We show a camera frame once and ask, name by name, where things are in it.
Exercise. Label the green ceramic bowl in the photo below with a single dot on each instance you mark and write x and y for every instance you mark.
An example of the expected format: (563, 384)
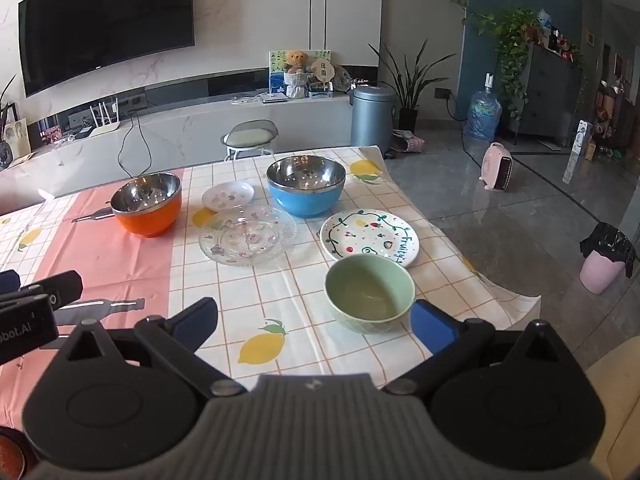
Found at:
(370, 290)

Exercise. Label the white marble console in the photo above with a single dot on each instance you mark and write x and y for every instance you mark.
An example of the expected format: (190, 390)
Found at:
(200, 125)

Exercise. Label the black flat television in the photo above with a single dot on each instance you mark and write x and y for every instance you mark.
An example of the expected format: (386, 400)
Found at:
(100, 20)

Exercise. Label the teddy bear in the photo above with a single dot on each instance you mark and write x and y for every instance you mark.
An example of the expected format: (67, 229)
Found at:
(296, 67)

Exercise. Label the small white patterned dish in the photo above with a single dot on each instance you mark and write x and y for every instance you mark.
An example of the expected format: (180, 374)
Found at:
(227, 196)

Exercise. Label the pink fan heater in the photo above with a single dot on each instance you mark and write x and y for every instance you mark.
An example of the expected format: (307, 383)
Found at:
(492, 165)

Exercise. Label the green drawing board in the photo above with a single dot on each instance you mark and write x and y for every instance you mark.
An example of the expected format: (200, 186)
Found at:
(275, 59)

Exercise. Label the white painted plate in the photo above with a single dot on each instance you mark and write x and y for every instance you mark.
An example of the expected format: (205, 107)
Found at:
(370, 237)

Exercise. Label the pink storage box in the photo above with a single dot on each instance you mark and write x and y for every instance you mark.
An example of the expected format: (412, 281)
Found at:
(51, 135)

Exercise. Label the blue water bottle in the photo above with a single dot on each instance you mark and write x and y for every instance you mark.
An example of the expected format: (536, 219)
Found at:
(482, 115)

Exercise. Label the clear glass plate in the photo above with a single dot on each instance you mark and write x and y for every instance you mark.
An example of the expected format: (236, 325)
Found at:
(245, 237)

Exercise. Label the grey-blue metal trash can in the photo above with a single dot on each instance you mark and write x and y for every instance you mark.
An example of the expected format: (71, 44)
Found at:
(372, 120)

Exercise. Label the grey cabinet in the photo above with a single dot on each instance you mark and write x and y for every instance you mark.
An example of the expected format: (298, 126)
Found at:
(545, 95)

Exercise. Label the checked lemon print tablecloth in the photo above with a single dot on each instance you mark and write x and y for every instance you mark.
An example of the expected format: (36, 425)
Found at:
(125, 270)

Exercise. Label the grey cushioned stool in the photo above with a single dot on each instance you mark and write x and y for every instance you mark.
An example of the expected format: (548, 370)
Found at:
(249, 136)

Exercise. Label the round paddle fan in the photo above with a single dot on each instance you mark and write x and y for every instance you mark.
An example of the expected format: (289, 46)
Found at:
(322, 71)

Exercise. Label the blue printed box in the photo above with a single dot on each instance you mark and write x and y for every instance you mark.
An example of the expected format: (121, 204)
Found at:
(276, 85)

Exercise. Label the patterned floor bag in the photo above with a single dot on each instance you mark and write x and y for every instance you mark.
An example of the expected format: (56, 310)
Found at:
(407, 142)

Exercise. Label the silver flat device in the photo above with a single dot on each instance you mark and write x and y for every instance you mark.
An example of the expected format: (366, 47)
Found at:
(274, 98)

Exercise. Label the beige chair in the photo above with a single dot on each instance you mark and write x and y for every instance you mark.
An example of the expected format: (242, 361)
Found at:
(617, 410)

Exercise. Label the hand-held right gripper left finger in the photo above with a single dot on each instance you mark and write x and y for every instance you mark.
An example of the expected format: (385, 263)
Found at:
(196, 324)

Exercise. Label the dark red round container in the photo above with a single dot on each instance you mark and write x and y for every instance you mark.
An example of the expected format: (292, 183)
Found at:
(9, 455)

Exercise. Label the white long box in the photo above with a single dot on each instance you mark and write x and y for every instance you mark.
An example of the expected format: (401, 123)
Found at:
(577, 152)

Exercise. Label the black wall socket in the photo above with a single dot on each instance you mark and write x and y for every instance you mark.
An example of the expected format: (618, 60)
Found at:
(443, 93)

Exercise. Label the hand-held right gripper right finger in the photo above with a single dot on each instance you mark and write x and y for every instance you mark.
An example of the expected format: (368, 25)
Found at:
(429, 325)

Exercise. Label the long-leaf potted plant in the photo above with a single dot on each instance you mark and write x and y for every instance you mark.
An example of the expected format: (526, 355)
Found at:
(409, 117)

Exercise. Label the standing photo frame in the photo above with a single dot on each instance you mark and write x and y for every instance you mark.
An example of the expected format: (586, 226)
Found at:
(15, 135)

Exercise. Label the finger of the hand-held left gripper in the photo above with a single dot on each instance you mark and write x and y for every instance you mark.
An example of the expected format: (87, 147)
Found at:
(60, 287)
(7, 280)

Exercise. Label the white router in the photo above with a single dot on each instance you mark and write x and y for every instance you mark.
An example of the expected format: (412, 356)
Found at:
(102, 128)

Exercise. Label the trailing pothos plant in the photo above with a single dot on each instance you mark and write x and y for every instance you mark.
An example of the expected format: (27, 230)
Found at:
(510, 35)

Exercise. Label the pink waste bin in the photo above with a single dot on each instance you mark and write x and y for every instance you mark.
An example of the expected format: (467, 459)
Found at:
(600, 275)

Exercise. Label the blue steel bowl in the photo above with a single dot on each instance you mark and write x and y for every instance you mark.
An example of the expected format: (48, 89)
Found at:
(305, 205)

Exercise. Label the decorative display plate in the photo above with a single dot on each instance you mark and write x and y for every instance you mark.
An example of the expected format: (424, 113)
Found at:
(343, 79)

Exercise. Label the orange steel bowl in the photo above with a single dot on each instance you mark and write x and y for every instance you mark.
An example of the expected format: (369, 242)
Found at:
(150, 220)

